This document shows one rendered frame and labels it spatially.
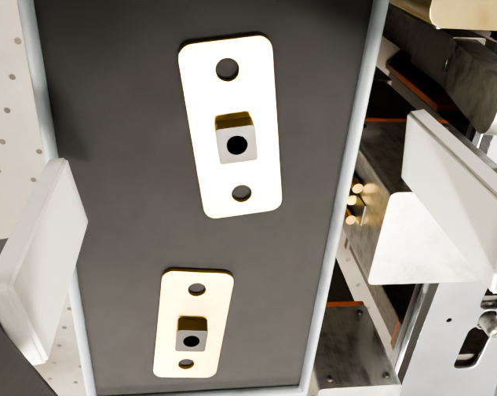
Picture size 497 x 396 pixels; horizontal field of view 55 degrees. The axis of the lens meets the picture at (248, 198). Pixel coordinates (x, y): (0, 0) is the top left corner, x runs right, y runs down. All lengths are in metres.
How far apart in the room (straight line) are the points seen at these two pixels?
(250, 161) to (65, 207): 0.09
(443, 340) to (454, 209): 0.47
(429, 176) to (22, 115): 0.63
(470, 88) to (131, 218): 0.25
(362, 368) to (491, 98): 0.33
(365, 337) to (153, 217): 0.39
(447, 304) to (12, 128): 0.61
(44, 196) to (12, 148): 0.61
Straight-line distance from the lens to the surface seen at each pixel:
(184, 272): 0.25
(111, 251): 0.25
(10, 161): 0.78
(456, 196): 0.17
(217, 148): 0.21
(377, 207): 0.34
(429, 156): 0.18
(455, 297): 0.58
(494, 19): 0.33
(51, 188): 0.17
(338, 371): 0.55
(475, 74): 0.37
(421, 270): 0.37
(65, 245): 0.17
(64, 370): 1.07
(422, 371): 0.66
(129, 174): 0.22
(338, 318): 0.60
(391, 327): 0.73
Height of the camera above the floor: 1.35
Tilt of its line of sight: 57 degrees down
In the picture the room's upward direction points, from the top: 168 degrees clockwise
